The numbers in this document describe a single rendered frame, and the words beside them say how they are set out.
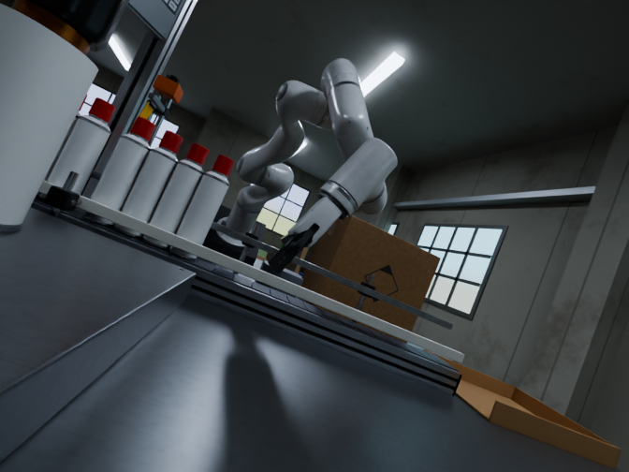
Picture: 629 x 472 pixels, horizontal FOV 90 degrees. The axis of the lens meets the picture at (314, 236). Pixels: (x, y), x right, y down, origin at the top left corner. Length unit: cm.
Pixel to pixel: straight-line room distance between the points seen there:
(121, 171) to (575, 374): 263
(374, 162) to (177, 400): 51
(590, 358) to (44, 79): 276
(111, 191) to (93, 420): 46
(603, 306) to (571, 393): 58
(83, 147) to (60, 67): 31
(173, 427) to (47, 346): 10
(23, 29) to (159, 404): 33
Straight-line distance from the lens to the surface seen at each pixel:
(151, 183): 64
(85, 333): 24
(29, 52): 40
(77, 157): 70
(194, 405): 30
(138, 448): 25
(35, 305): 26
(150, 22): 87
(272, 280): 60
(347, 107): 77
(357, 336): 63
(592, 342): 272
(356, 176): 63
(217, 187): 62
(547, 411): 104
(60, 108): 41
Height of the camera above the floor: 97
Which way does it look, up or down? 4 degrees up
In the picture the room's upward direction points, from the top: 23 degrees clockwise
